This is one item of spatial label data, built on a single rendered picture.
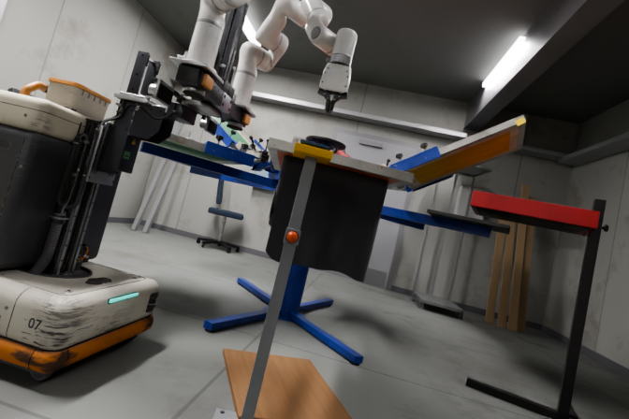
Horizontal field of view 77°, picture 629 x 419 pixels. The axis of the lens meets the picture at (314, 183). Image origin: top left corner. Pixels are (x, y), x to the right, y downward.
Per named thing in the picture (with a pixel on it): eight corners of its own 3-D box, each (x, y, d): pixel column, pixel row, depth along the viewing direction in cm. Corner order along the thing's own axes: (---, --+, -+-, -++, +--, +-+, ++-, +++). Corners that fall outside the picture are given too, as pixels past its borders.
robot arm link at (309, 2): (277, 6, 171) (301, 23, 181) (289, 35, 159) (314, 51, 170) (302, -24, 163) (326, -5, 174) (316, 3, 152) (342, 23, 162)
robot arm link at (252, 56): (230, 72, 183) (239, 39, 185) (253, 83, 192) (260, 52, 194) (241, 70, 176) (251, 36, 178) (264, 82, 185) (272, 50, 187)
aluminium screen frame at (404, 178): (412, 182, 155) (414, 173, 155) (267, 146, 152) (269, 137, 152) (370, 193, 233) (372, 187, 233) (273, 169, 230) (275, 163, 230)
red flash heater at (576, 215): (580, 238, 239) (584, 218, 240) (596, 231, 199) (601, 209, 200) (475, 216, 267) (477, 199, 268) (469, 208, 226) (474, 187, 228)
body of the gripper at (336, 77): (325, 56, 138) (317, 86, 137) (354, 61, 137) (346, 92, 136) (327, 65, 146) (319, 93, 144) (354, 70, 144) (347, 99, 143)
